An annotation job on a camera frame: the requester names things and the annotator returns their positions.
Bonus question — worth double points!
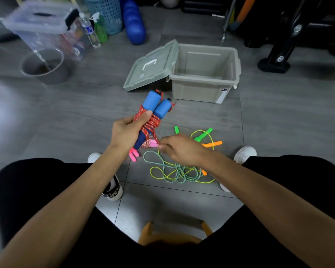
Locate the person's right hand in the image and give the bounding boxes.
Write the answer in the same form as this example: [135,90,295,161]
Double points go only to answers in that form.
[157,134,210,168]

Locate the person's left hand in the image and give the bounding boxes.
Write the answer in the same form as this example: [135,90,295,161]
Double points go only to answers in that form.
[109,110,154,157]

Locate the blue handled red jump rope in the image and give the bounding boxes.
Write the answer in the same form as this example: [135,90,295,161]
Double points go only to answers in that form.
[133,89,176,151]

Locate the pink handled jump rope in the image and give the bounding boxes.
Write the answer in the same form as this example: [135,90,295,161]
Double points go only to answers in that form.
[128,138,160,163]

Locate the person's left forearm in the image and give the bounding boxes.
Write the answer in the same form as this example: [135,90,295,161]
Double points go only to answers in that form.
[0,146,132,268]

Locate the person's right forearm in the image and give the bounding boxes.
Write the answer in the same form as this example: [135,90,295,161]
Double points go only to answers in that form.
[202,151,335,268]

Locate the grey-green storage box lid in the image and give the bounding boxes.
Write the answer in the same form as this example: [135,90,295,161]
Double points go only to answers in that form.
[123,39,180,92]

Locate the white left shoe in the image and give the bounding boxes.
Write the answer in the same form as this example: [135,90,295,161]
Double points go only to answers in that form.
[87,152,123,201]

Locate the white shoe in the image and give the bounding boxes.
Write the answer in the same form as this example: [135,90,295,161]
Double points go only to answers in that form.
[219,146,257,193]
[87,152,123,201]

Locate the grey-green plastic storage box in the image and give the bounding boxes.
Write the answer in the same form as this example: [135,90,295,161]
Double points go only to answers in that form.
[168,43,242,105]

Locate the white right shoe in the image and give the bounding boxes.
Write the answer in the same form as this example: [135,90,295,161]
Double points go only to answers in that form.
[219,146,257,193]

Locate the orange wooden stool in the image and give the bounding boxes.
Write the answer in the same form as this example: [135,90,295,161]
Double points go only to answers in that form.
[138,220,213,246]

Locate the blue foam roller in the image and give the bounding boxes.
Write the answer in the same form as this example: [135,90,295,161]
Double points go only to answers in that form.
[119,0,147,46]

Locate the green spray bottle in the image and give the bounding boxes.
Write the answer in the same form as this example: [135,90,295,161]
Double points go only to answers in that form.
[90,12,108,44]

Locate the clear plastic water bottle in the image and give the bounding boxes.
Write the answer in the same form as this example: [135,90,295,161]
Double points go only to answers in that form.
[78,12,101,49]

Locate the grey metal bucket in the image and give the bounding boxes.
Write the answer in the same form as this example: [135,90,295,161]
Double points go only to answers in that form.
[19,48,71,86]

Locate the blue plastic basket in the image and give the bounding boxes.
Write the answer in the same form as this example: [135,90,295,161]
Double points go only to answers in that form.
[80,0,123,35]

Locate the grey ball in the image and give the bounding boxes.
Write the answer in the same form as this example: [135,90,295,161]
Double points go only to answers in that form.
[159,0,181,9]

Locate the black case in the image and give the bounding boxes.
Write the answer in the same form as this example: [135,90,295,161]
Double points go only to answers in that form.
[181,0,230,16]

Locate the silver metal rod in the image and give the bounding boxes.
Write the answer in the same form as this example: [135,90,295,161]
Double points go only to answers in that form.
[221,0,238,43]

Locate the black shorts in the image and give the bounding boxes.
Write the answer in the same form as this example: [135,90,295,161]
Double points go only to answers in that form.
[0,154,335,268]

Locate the clear plastic storage bin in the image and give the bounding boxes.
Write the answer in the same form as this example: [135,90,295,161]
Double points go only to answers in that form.
[0,0,87,62]

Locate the orange pole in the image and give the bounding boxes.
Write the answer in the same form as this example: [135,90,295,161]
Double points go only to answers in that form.
[230,0,258,31]

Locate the black exercise machine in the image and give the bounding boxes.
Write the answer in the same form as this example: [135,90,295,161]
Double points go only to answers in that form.
[240,0,335,74]

